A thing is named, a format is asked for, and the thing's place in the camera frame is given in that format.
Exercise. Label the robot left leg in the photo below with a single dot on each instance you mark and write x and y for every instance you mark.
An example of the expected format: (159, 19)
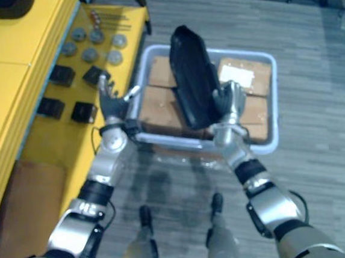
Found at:
(141, 243)

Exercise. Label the cardboard box with white label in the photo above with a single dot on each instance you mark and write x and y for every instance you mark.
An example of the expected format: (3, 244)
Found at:
(246, 74)

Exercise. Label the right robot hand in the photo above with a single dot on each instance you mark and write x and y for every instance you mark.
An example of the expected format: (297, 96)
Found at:
(233, 99)

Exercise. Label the plain brown cardboard box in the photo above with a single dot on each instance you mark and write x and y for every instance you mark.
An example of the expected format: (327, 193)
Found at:
(162, 71)
(257, 118)
(158, 106)

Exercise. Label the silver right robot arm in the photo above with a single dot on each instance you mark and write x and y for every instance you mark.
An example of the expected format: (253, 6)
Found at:
(273, 207)

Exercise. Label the robot leg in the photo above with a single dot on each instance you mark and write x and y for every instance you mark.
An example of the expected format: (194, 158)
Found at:
(219, 236)
(141, 243)

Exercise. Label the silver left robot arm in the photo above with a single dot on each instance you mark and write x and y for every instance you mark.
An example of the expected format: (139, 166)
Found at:
(75, 231)

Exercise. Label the round grey metal disc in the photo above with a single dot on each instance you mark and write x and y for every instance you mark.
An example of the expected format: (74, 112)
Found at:
(114, 57)
(69, 49)
(78, 34)
(119, 40)
(96, 36)
(90, 55)

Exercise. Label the yellow metal shelf unit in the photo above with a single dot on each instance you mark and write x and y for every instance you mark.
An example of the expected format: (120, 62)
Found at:
(7, 68)

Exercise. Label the small black box part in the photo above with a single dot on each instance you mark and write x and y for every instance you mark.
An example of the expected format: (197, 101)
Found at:
(93, 76)
(83, 112)
(62, 75)
(50, 107)

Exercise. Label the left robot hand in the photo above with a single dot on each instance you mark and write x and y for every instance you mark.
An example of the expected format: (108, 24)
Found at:
(111, 105)

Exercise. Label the grey plastic bin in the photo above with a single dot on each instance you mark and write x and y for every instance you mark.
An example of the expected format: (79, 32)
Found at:
(274, 102)

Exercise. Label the robot right leg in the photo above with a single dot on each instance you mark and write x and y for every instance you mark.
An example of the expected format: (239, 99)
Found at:
(219, 236)

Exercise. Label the large brown cardboard box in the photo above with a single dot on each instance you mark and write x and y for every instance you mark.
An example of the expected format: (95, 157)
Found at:
(25, 208)

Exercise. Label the bundle of metal rods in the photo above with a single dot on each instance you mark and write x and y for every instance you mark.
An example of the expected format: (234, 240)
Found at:
(110, 19)

